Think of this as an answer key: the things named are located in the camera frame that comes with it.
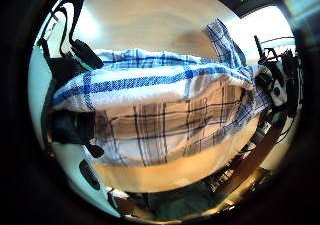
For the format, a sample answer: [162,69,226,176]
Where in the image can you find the blue white checked cloth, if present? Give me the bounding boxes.
[50,18,274,168]

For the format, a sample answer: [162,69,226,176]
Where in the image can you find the white marker cube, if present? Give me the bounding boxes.
[268,78,288,107]

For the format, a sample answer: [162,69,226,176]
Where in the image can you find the the person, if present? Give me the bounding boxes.
[124,179,231,222]

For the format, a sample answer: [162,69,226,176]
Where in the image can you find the red cable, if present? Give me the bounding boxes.
[265,48,289,62]

